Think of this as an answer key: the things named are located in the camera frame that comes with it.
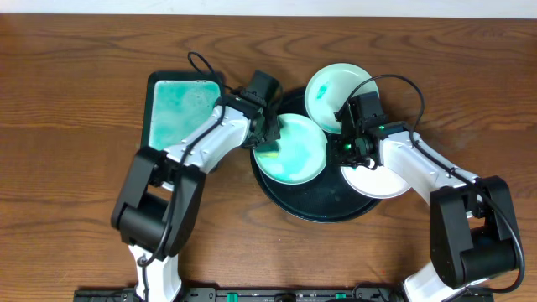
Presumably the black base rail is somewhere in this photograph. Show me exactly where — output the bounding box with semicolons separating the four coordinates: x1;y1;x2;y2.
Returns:
73;286;494;302

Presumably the mint green plate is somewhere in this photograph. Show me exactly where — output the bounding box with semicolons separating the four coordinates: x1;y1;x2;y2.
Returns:
253;113;327;185
304;63;371;134

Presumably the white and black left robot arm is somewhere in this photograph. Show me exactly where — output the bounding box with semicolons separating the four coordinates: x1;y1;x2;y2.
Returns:
111;91;283;301

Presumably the round black serving tray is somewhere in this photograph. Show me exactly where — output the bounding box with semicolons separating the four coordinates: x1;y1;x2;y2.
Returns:
250;87;380;223

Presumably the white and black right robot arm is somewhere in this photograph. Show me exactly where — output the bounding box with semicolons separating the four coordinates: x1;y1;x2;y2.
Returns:
327;96;525;301

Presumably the white plate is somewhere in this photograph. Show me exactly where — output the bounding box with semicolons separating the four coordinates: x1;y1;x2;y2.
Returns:
341;166;410;199

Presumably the black rectangular soapy water tray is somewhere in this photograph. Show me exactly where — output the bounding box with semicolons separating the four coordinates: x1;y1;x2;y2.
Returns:
135;71;222;164

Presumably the green scrubbing sponge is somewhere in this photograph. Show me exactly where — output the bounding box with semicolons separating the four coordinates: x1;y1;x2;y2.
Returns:
255;149;279;159

